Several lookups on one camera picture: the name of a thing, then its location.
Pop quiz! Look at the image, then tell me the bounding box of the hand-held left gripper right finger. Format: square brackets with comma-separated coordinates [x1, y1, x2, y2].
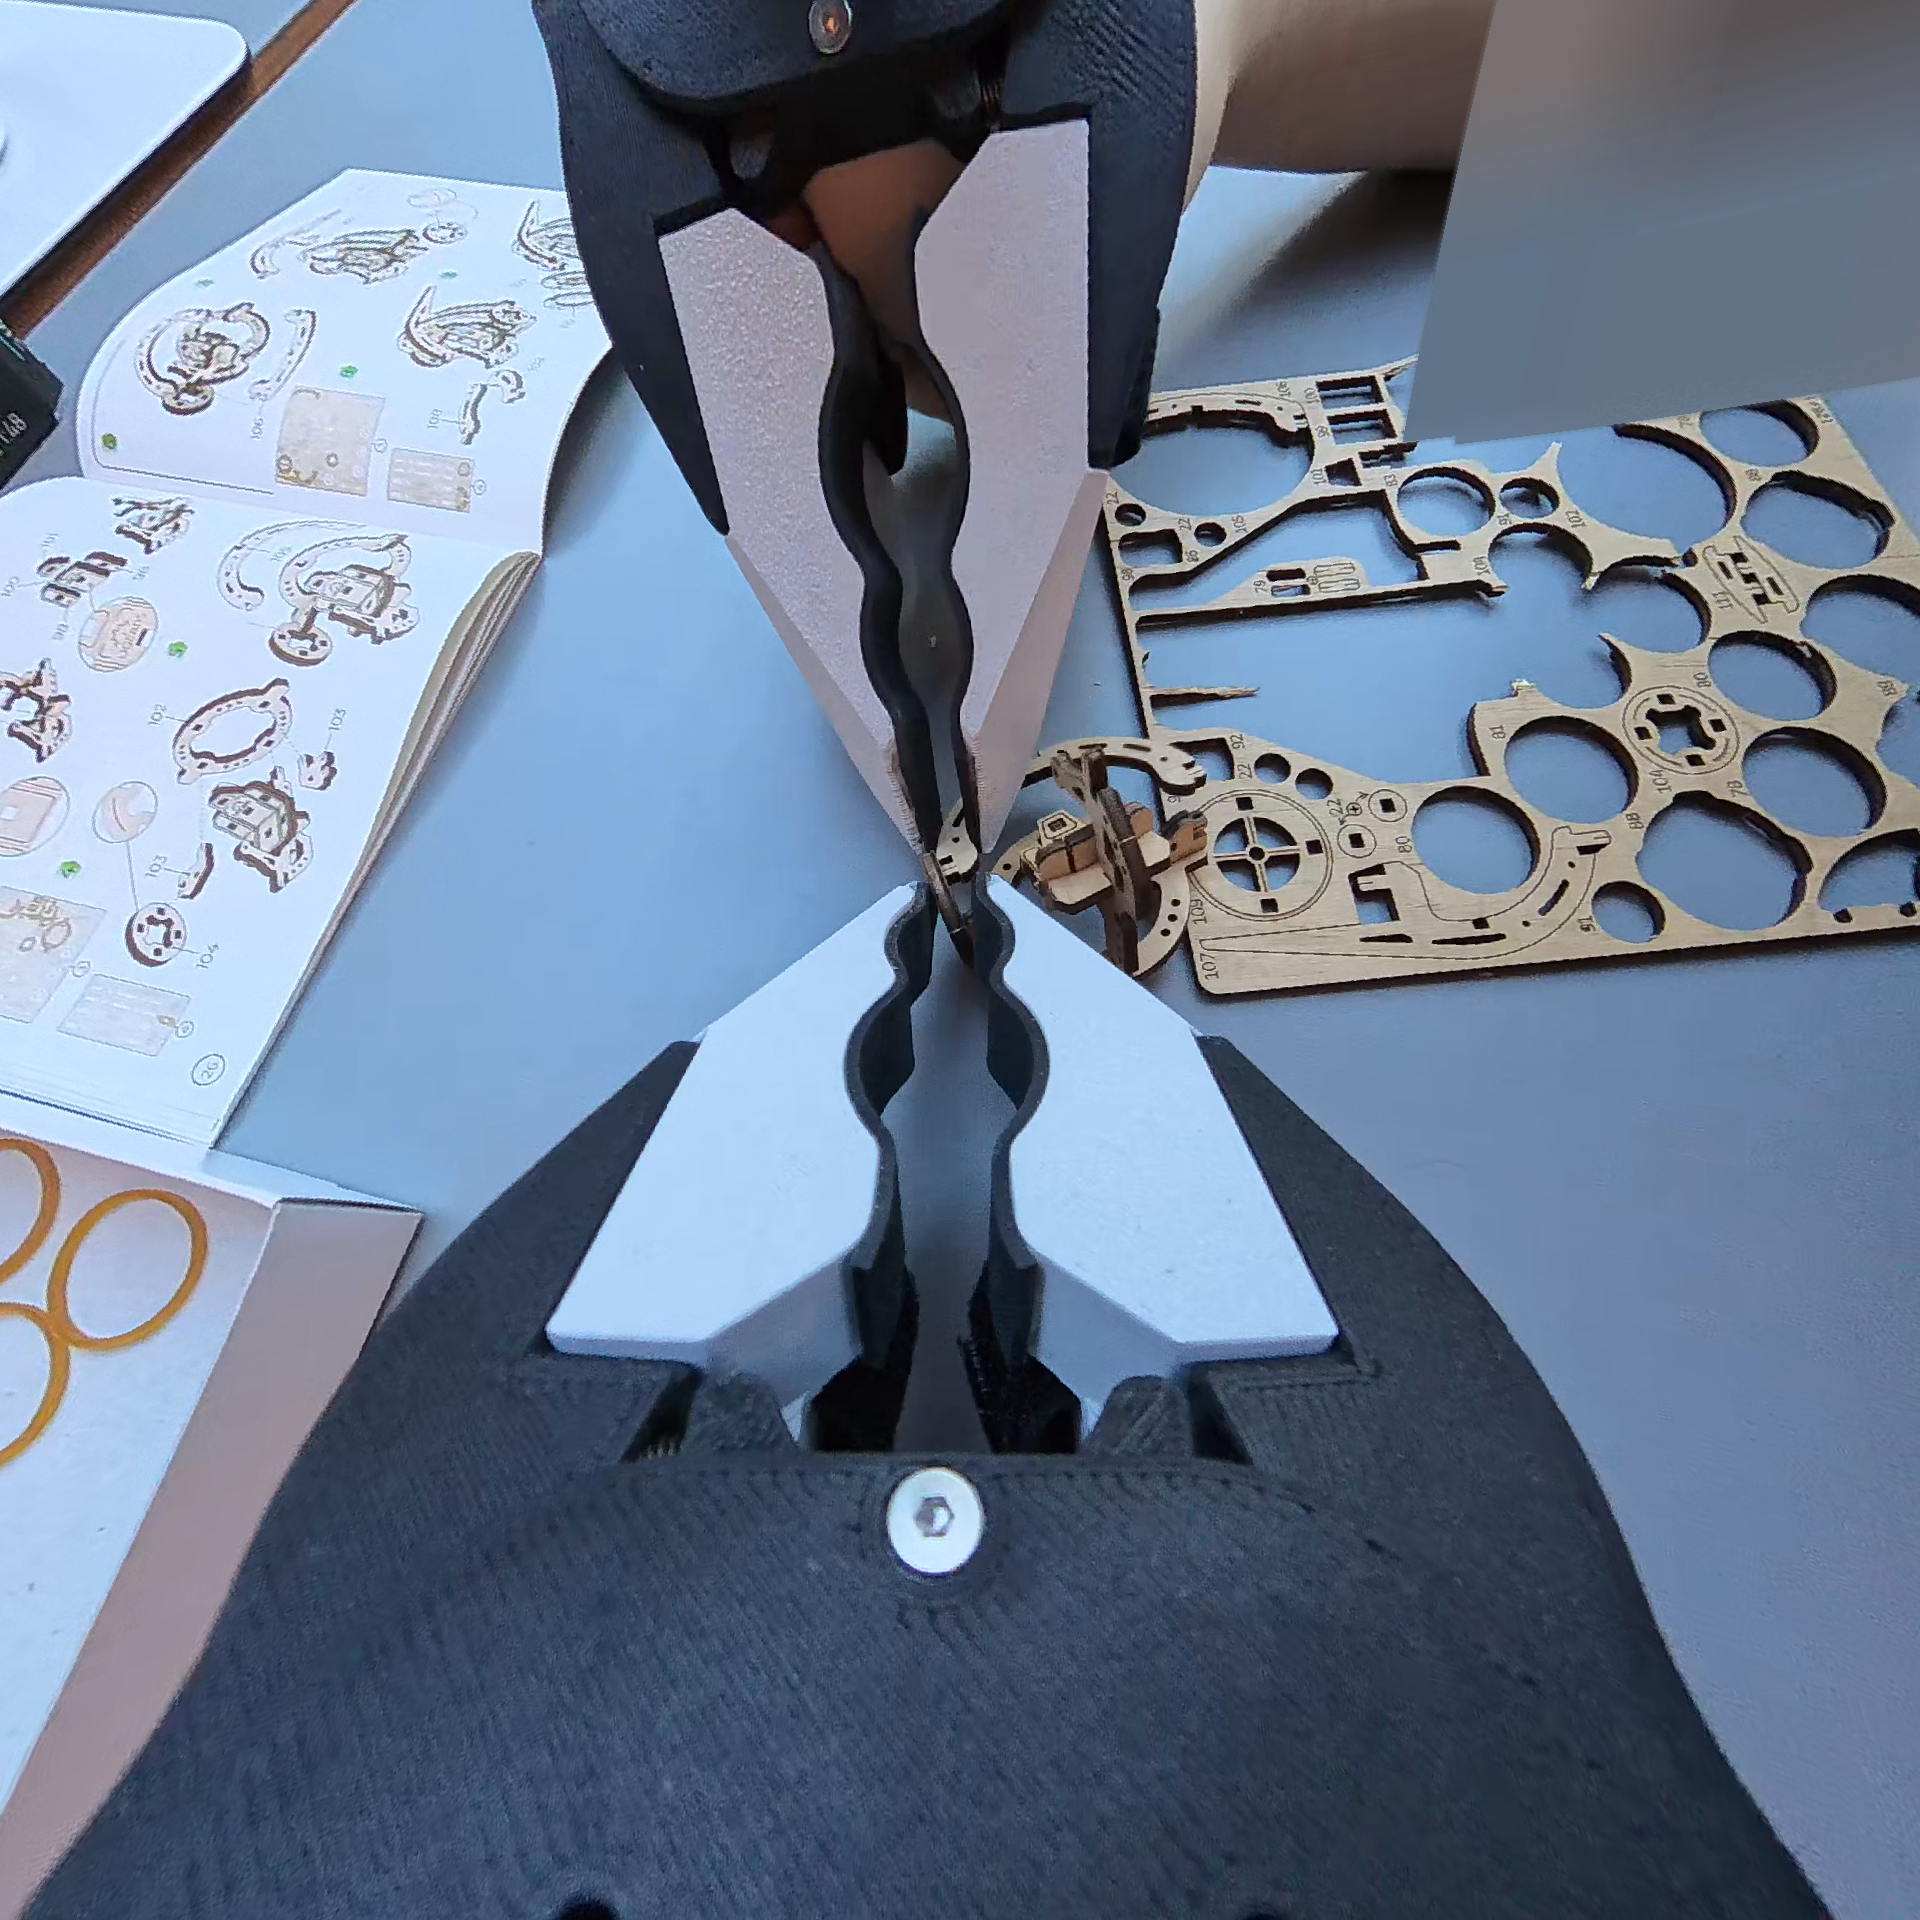
[960, 877, 1342, 1454]

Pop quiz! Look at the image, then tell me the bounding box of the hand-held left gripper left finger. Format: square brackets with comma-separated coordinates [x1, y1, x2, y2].
[544, 883, 934, 1454]

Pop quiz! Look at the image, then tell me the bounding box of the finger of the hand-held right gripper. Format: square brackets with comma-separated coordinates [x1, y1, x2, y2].
[901, 111, 1093, 875]
[656, 207, 945, 863]

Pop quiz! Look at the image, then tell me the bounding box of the wooden robot figure model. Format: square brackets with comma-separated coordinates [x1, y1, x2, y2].
[983, 731, 1214, 980]

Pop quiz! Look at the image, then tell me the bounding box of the curved wooden arc part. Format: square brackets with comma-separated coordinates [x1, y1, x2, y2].
[918, 839, 991, 965]

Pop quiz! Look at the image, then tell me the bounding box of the person's right forearm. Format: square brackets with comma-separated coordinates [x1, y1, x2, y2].
[1191, 0, 1464, 179]

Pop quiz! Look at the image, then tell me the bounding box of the plywood parts sheet with cutouts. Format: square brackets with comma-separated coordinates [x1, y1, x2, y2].
[1101, 357, 1920, 998]

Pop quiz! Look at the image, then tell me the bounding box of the person's right hand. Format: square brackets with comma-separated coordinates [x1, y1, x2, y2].
[801, 151, 969, 430]

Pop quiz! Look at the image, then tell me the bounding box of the white instruction booklet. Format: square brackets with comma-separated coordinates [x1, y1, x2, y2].
[0, 164, 617, 1149]

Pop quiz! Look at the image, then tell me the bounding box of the white metal stand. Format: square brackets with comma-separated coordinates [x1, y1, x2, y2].
[0, 0, 252, 291]

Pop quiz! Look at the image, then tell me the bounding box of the group of yellow rubber bands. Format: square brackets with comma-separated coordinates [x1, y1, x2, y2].
[0, 1136, 212, 1470]

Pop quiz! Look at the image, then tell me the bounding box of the white cardboard box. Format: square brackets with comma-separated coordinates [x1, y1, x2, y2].
[0, 1088, 423, 1876]

